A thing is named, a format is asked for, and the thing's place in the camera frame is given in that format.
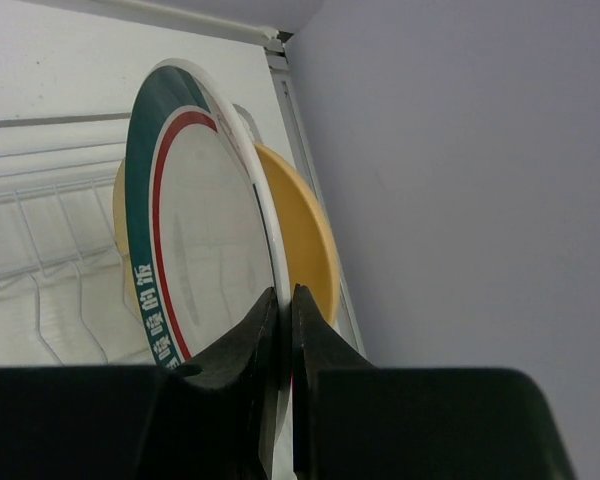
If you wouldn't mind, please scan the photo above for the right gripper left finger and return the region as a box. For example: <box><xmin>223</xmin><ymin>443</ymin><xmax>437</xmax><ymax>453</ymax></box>
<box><xmin>0</xmin><ymin>288</ymin><xmax>280</xmax><ymax>479</ymax></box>

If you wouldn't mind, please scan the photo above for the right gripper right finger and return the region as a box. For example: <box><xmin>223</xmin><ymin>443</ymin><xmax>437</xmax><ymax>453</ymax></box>
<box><xmin>291</xmin><ymin>286</ymin><xmax>575</xmax><ymax>479</ymax></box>

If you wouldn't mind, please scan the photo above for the plain yellow round plate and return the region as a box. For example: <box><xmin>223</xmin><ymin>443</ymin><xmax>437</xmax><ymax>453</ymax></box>
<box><xmin>111</xmin><ymin>143</ymin><xmax>341</xmax><ymax>331</ymax></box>

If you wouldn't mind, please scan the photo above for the white plate green red rim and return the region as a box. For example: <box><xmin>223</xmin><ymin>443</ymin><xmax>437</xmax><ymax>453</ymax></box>
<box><xmin>124</xmin><ymin>59</ymin><xmax>291</xmax><ymax>479</ymax></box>

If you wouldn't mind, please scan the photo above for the white wire dish rack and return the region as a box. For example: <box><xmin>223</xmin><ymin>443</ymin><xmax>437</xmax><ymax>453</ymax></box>
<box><xmin>0</xmin><ymin>112</ymin><xmax>366</xmax><ymax>369</ymax></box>

